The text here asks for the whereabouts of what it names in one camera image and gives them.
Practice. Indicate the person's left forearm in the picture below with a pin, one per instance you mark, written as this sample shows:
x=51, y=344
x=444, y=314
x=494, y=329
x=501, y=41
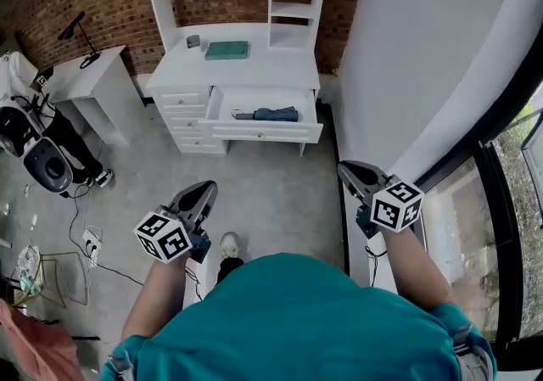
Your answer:
x=155, y=298

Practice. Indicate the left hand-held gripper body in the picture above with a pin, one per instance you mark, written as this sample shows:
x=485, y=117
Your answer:
x=163, y=235

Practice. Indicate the black window frame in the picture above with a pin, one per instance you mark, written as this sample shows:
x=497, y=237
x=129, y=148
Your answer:
x=507, y=243

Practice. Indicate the person's white shoe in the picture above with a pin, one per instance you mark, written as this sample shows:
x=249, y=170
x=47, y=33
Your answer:
x=230, y=244

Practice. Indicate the small grey cup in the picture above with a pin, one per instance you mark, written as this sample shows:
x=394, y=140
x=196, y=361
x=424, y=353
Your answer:
x=193, y=41

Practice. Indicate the person's teal shirt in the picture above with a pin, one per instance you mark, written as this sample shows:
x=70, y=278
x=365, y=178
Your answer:
x=297, y=320

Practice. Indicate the white power strip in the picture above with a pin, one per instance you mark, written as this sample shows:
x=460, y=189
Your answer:
x=91, y=239

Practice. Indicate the white desk with hutch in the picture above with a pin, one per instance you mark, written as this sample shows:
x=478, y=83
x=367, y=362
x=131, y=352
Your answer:
x=254, y=69

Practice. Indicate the blue umbrella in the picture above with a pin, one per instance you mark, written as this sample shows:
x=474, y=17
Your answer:
x=275, y=114

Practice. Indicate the grey and white device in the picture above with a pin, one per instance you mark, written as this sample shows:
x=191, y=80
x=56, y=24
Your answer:
x=46, y=163

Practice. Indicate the black desk lamp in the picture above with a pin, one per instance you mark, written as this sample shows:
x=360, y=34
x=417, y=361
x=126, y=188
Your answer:
x=85, y=37

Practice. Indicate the person's black trouser leg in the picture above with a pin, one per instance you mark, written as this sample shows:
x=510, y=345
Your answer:
x=230, y=267

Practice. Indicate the small white side table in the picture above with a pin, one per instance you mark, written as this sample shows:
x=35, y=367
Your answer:
x=91, y=82

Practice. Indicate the small white drawer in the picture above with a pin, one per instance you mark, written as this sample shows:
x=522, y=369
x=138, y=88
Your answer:
x=182, y=100
x=197, y=143
x=186, y=122

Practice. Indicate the wide white drawer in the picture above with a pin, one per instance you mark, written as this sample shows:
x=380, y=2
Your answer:
x=263, y=131

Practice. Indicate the clear plastic bag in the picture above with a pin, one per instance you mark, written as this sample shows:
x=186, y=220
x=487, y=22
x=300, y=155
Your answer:
x=27, y=265

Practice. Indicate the person's right forearm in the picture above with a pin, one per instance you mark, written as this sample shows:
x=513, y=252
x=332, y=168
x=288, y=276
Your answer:
x=413, y=269

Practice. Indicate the green book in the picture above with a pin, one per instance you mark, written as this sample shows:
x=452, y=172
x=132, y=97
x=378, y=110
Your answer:
x=227, y=50

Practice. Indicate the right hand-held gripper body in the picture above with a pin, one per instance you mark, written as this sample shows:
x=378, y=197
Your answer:
x=392, y=207

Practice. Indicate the pink cloth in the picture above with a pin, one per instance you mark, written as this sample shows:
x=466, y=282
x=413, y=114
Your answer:
x=38, y=349

